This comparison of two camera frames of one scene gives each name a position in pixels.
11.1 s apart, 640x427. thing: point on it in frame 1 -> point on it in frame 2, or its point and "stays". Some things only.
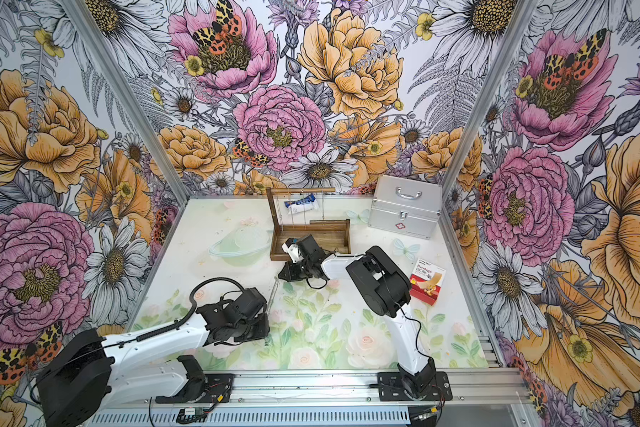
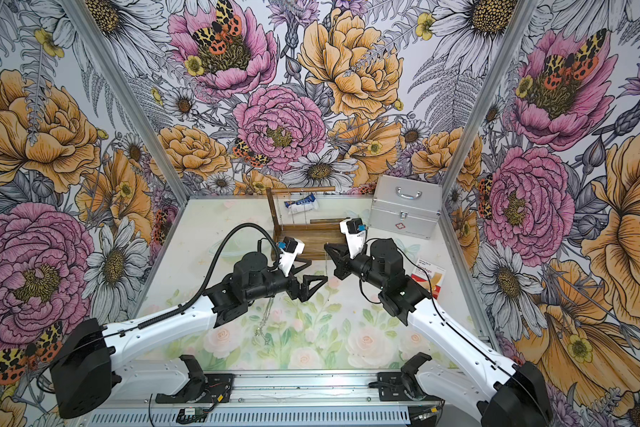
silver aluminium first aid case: x=407 y=206 stays
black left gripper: x=260 y=331 -> x=304 y=293
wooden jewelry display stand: x=333 y=235 stays
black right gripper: x=291 y=271 -> x=341 y=261
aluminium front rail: x=485 y=389 stays
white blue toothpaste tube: x=302 y=205 stays
